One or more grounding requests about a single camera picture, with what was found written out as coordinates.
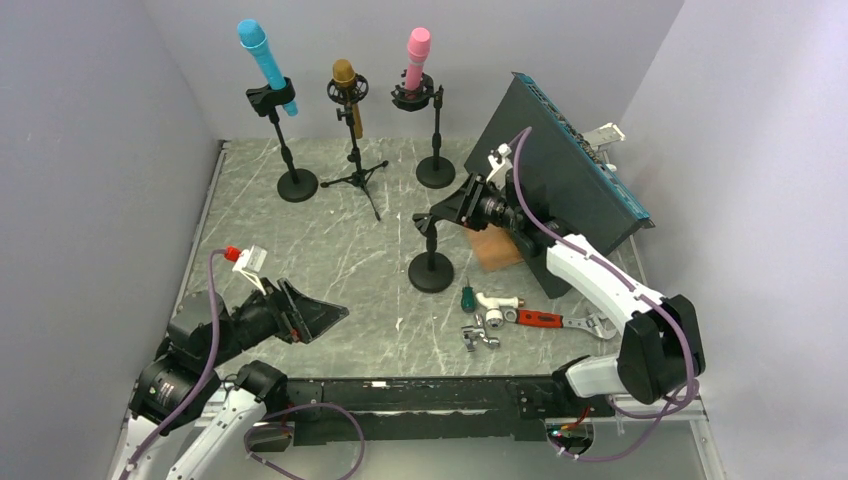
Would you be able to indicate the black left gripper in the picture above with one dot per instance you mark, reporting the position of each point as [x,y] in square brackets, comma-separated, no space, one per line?
[307,317]

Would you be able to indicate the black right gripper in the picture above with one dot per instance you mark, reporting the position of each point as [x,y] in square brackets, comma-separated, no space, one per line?
[463,206]

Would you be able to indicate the black clip stand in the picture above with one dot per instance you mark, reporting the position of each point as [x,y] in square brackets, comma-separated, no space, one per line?
[430,271]

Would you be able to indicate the pink microphone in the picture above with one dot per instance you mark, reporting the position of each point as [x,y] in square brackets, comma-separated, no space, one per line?
[418,50]

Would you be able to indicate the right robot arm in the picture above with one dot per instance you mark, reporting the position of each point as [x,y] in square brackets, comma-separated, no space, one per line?
[660,355]

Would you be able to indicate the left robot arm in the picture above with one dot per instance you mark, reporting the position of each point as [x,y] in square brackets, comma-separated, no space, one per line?
[173,390]

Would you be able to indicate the black stand holding blue microphone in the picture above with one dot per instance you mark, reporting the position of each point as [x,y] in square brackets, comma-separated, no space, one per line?
[296,184]

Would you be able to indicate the black tripod microphone stand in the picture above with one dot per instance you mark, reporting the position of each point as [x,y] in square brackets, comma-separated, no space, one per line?
[360,176]

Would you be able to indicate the gold microphone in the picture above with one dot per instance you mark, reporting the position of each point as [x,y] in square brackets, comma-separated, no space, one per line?
[344,78]

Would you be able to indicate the blue microphone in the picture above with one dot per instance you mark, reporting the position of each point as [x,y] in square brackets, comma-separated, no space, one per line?
[265,63]

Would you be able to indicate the brown wooden board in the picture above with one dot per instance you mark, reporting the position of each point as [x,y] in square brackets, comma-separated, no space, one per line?
[493,248]

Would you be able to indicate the dark rack unit, blue front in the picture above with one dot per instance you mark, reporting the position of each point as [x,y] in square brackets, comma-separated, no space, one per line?
[559,175]

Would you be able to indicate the white plastic faucet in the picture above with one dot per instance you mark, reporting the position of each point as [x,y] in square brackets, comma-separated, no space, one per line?
[493,306]

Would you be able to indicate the chrome pipe fitting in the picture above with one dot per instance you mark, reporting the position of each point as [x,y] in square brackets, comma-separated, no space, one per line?
[477,333]

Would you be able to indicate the white camera mount, right wrist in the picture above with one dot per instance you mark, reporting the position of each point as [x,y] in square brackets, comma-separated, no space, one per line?
[500,165]

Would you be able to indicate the white camera mount, wrist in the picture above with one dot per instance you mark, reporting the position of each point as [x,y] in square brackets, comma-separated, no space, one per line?
[500,165]
[248,262]

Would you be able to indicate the white camera mount, left wrist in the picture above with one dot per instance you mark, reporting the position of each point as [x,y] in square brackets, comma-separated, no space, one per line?
[248,262]

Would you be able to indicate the green handle screwdriver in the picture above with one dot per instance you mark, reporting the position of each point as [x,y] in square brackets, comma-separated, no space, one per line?
[467,298]

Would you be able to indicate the white bracket behind rack unit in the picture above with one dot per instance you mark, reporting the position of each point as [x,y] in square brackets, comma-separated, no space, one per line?
[604,135]

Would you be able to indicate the red handle adjustable wrench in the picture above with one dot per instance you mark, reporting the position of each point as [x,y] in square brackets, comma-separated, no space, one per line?
[594,323]

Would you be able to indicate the black front rail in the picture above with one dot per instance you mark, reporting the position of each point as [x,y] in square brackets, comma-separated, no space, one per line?
[426,408]

